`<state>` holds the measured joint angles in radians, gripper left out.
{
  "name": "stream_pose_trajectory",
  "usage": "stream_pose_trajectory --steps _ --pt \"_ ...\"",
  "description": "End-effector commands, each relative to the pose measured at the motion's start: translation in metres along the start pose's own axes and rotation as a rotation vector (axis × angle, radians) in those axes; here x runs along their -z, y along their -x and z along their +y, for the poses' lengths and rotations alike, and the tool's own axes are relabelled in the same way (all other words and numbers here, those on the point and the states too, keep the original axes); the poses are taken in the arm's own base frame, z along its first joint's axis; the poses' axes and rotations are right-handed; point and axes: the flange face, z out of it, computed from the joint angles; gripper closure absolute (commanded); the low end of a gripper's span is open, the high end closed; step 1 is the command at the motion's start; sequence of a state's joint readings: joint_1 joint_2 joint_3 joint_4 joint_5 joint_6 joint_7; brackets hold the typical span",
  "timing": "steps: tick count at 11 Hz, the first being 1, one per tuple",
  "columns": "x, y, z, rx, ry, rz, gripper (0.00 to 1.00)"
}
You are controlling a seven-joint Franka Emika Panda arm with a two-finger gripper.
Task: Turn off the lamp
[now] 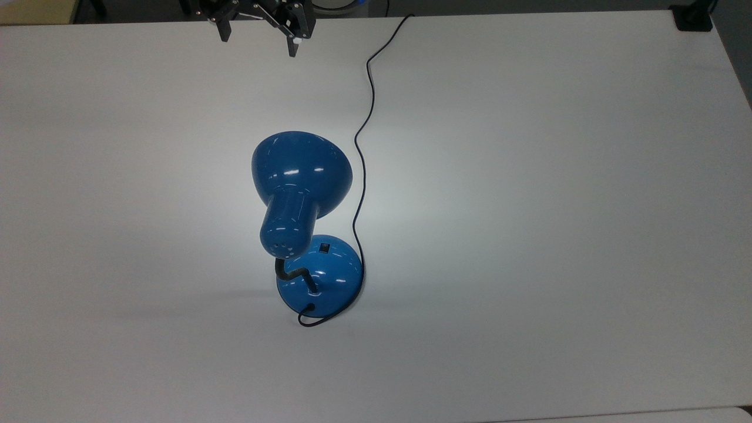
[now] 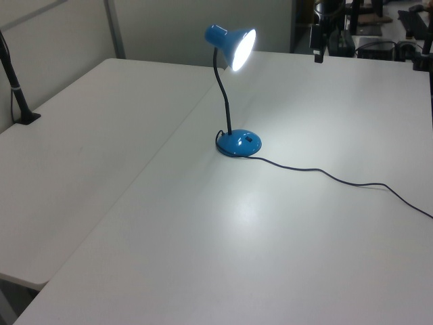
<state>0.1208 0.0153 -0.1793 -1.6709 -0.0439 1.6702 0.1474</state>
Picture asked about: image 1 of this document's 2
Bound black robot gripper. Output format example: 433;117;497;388
192;0;317;58

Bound black table corner clamp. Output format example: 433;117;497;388
670;0;715;32

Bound wooden table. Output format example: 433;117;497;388
0;0;80;25

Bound blue desk lamp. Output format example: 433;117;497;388
251;130;365;314

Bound black lamp power cable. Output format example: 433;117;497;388
298;14;415;328

